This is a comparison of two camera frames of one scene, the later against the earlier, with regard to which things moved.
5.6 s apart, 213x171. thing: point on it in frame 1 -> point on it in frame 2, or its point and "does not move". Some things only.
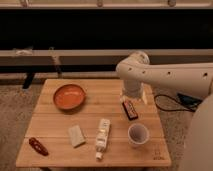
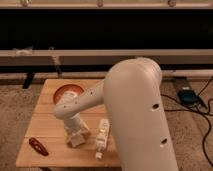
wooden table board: x=85 y=122 does not move
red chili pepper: x=38 y=146 does not move
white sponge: x=77 y=137 does not move
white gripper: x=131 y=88 -> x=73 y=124
